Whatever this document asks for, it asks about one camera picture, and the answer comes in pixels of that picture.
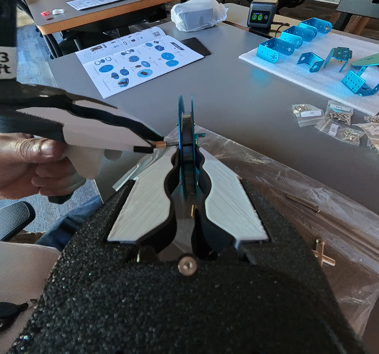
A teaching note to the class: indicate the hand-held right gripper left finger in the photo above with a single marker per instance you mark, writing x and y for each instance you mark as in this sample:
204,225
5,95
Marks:
142,206

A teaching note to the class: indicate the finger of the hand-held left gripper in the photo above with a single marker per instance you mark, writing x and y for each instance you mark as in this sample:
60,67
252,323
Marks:
97,102
97,134

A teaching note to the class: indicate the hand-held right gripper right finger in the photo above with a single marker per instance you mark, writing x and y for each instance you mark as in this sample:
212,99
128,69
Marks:
234,209

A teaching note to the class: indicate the brass standoff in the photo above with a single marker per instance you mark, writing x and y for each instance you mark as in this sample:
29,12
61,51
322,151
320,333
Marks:
193,211
159,144

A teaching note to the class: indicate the blue round turntable base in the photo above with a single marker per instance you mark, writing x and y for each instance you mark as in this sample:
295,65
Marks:
186,140

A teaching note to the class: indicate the person's left hand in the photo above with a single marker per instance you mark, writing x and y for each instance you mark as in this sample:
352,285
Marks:
23,164

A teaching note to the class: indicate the open instruction booklet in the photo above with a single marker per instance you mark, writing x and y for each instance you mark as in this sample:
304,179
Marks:
97,55

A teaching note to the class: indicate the black office chair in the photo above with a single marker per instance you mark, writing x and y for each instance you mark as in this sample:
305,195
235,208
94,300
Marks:
50,43

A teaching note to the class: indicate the large clear plastic bag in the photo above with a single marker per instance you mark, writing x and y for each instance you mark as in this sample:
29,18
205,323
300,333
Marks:
296,182

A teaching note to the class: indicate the long silver bolt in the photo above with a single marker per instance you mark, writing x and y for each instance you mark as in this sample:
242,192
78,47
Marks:
302,203

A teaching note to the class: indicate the small red part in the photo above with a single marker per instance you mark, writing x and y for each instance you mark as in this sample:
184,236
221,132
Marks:
46,13

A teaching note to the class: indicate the small white part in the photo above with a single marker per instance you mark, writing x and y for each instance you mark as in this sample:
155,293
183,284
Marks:
58,11

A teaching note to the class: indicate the brass cross standoffs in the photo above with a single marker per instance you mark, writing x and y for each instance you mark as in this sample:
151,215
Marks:
322,256

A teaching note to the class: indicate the black flat plate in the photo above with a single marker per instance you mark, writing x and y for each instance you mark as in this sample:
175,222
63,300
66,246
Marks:
198,47

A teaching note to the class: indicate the pile of small screw bags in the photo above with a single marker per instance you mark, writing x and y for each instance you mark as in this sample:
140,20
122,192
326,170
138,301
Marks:
308,112

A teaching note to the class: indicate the white wrapped grey bundle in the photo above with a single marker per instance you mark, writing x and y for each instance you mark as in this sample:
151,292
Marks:
195,13

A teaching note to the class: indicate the white foam sheet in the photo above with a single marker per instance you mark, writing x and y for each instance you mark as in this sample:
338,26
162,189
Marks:
281,69

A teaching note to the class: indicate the dark device with green display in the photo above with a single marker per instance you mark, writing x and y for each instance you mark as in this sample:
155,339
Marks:
263,6

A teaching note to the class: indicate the blue oval metal plate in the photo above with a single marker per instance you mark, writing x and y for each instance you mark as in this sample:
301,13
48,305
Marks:
368,60

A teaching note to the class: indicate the blue U-shaped servo bracket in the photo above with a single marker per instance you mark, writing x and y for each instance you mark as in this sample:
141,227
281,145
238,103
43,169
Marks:
288,35
313,23
266,49

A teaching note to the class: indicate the small blue angle bracket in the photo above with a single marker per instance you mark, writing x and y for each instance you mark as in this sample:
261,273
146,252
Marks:
308,60

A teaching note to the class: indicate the wide blue perforated bracket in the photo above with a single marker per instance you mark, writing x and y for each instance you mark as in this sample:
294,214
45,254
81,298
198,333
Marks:
352,80

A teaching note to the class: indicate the teal multi-hole metal bracket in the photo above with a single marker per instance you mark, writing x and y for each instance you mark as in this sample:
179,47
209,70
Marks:
337,53

